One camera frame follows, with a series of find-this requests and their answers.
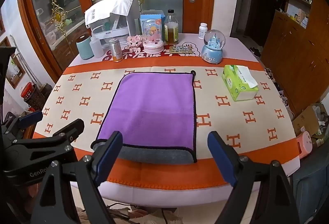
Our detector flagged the orange patterned blanket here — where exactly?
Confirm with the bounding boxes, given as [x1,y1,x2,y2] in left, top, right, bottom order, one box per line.
[33,65,301,188]

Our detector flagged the dark grey chair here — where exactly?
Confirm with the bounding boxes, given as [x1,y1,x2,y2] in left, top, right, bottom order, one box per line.
[289,153,329,224]

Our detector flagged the white plastic bottle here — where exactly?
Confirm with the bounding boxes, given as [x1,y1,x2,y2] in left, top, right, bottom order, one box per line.
[89,36,104,58]

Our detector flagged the blue cardboard box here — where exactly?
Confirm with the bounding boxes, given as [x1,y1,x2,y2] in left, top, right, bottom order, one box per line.
[140,10,165,42]

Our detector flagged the white pill bottle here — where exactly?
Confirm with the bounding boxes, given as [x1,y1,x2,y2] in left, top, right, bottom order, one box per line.
[198,23,208,40]

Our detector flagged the pink printed tablecloth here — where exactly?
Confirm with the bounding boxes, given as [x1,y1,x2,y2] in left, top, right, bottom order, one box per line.
[62,32,301,207]

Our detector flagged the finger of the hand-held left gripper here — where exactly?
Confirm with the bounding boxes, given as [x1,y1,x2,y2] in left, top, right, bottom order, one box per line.
[12,118,85,149]
[1,110,44,140]

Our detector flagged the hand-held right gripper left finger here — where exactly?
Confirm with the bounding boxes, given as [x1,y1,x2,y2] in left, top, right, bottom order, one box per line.
[30,131,124,224]

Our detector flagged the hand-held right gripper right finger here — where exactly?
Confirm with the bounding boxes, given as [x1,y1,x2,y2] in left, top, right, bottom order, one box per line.
[207,131,301,224]

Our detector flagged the orange silver can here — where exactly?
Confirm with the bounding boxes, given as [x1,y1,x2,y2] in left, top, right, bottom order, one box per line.
[109,39,123,62]

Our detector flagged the teal cylinder humidifier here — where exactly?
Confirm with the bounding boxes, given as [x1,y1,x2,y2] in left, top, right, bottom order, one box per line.
[76,35,93,60]

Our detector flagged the blue castle snow globe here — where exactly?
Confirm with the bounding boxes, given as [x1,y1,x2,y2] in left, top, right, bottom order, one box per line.
[201,30,226,64]

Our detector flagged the white countertop appliance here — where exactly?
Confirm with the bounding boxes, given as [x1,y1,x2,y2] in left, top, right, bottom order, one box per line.
[91,0,140,48]

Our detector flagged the purple towel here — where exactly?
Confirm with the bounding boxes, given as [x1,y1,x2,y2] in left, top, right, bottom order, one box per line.
[90,71,198,164]

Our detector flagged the dark sneakers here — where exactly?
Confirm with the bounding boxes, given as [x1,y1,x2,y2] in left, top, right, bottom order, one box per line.
[249,46,264,57]

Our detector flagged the pink snow globe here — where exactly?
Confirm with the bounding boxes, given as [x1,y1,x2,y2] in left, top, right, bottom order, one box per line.
[142,18,164,54]

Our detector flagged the white cloth bag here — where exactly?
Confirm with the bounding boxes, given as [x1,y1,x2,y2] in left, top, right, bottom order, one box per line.
[84,0,137,28]

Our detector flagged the pink block toy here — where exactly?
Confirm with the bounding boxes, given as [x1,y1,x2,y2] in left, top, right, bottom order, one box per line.
[127,35,144,49]

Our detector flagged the red lidded jar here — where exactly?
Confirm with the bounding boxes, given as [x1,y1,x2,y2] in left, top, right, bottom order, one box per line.
[21,82,39,109]

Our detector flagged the wooden cabinet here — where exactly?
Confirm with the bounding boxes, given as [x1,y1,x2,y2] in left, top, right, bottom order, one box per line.
[261,0,329,122]

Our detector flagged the pill blister pack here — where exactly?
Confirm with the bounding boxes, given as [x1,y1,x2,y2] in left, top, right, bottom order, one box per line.
[169,46,194,54]

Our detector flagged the pink stool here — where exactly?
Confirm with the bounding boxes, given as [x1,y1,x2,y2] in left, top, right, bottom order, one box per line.
[295,131,313,160]

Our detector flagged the glass bottle with yellow liquid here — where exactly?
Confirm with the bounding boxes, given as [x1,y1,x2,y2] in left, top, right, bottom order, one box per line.
[164,9,179,45]

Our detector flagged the green tissue pack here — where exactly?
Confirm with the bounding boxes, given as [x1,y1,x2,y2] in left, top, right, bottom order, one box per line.
[222,65,259,101]

